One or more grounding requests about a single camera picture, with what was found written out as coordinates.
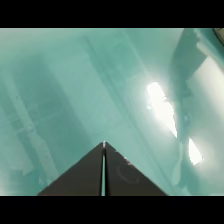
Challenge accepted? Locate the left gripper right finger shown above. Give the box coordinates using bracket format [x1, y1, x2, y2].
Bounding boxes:
[103, 141, 168, 197]

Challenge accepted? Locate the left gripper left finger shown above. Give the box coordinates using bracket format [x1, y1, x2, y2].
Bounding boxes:
[37, 141, 105, 197]

